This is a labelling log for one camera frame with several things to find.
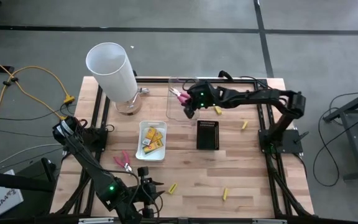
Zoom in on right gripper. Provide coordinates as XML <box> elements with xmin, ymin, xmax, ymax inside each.
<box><xmin>183</xmin><ymin>81</ymin><xmax>217</xmax><ymax>120</ymax></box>

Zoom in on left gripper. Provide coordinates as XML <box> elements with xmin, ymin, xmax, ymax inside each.
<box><xmin>134</xmin><ymin>166</ymin><xmax>167</xmax><ymax>208</ymax></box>

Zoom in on pink-handled pliers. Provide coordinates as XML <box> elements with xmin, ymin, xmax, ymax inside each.
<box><xmin>168</xmin><ymin>86</ymin><xmax>193</xmax><ymax>105</ymax></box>
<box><xmin>112</xmin><ymin>150</ymin><xmax>134</xmax><ymax>174</ymax></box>

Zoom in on Crayola crayon box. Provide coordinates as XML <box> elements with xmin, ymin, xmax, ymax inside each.
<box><xmin>144</xmin><ymin>126</ymin><xmax>157</xmax><ymax>141</ymax></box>
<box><xmin>152</xmin><ymin>129</ymin><xmax>164</xmax><ymax>143</ymax></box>
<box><xmin>142</xmin><ymin>139</ymin><xmax>164</xmax><ymax>156</ymax></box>

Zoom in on clear plastic bin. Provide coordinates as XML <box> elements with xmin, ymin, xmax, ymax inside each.
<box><xmin>165</xmin><ymin>77</ymin><xmax>201</xmax><ymax>122</ymax></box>

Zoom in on white plastic bin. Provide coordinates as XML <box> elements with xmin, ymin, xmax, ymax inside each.
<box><xmin>134</xmin><ymin>120</ymin><xmax>168</xmax><ymax>162</ymax></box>

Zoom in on black slotted plastic basket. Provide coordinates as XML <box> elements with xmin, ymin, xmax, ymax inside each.
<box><xmin>196</xmin><ymin>120</ymin><xmax>221</xmax><ymax>151</ymax></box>

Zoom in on white cylindrical table lamp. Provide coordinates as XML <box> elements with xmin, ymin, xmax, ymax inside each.
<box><xmin>85</xmin><ymin>41</ymin><xmax>151</xmax><ymax>117</ymax></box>

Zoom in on black equipment case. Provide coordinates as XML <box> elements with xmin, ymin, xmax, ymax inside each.
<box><xmin>0</xmin><ymin>157</ymin><xmax>57</xmax><ymax>194</ymax></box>

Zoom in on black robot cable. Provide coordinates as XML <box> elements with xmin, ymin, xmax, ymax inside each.
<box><xmin>218</xmin><ymin>70</ymin><xmax>272</xmax><ymax>93</ymax></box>

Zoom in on black aluminium table frame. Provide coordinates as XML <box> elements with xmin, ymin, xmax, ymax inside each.
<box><xmin>50</xmin><ymin>76</ymin><xmax>315</xmax><ymax>224</ymax></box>

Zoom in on yellow extension cable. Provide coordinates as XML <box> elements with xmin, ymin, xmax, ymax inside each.
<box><xmin>0</xmin><ymin>51</ymin><xmax>76</xmax><ymax>138</ymax></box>

